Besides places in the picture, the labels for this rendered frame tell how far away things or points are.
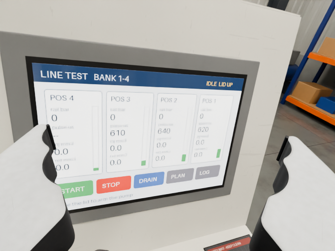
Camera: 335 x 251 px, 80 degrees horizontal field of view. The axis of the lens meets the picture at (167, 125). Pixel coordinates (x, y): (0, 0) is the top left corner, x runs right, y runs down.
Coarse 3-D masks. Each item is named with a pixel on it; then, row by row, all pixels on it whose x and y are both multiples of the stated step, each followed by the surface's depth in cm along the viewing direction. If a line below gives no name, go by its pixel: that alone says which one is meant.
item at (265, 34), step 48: (0, 0) 26; (48, 0) 28; (96, 0) 30; (144, 0) 33; (192, 0) 35; (240, 0) 39; (192, 48) 38; (240, 48) 42; (288, 48) 46; (0, 96) 30; (0, 144) 32; (240, 192) 57; (96, 240) 44; (144, 240) 49
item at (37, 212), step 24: (24, 144) 9; (48, 144) 10; (0, 168) 8; (24, 168) 8; (48, 168) 9; (0, 192) 7; (24, 192) 7; (48, 192) 7; (0, 216) 6; (24, 216) 6; (48, 216) 6; (0, 240) 5; (24, 240) 5; (48, 240) 6; (72, 240) 7
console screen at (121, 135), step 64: (64, 64) 31; (128, 64) 35; (192, 64) 39; (256, 64) 44; (64, 128) 34; (128, 128) 38; (192, 128) 43; (64, 192) 38; (128, 192) 43; (192, 192) 50
